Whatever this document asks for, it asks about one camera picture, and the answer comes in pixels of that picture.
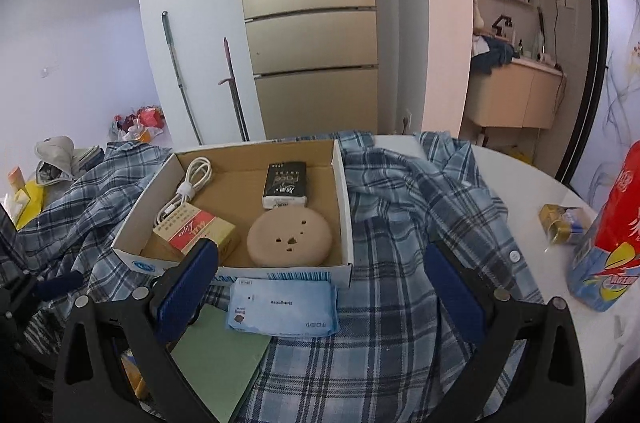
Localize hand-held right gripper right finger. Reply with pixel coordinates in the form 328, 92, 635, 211
424, 240, 588, 423

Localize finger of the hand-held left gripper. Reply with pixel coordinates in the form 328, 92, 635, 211
27, 271, 84, 302

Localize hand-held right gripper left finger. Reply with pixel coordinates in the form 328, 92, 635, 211
52, 238, 221, 423

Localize small orange yellow box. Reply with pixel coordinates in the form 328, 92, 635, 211
152, 203, 240, 261

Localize light blue wet wipes pack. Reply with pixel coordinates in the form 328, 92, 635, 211
225, 278, 341, 337

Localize white cable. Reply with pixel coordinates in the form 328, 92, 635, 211
156, 157, 213, 229

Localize round beige disc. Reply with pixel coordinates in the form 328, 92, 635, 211
247, 208, 333, 268

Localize cardboard box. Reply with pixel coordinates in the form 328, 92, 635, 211
111, 138, 355, 289

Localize black tissue pack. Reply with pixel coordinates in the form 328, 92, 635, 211
261, 161, 308, 208

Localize green notepad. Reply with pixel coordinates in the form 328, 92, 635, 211
170, 303, 273, 423

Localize blue plaid shirt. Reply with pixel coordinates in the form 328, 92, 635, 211
0, 130, 546, 423

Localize yellow bag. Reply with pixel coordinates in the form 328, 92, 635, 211
15, 180, 51, 229

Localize gold foil packet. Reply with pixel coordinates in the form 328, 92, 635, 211
539, 203, 598, 246

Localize red drink bottle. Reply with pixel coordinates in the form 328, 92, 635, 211
567, 140, 640, 314

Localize red plastic bags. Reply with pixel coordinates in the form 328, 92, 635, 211
110, 105, 166, 142

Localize wooden vanity cabinet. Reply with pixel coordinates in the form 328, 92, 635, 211
465, 58, 566, 130

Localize blue clothes pile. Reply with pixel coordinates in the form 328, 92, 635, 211
472, 35, 521, 76

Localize gold refrigerator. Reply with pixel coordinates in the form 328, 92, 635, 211
234, 0, 380, 138

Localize grey mop handle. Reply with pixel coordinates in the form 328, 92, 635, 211
161, 10, 203, 146

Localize black door frame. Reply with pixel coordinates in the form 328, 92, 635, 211
555, 0, 608, 184

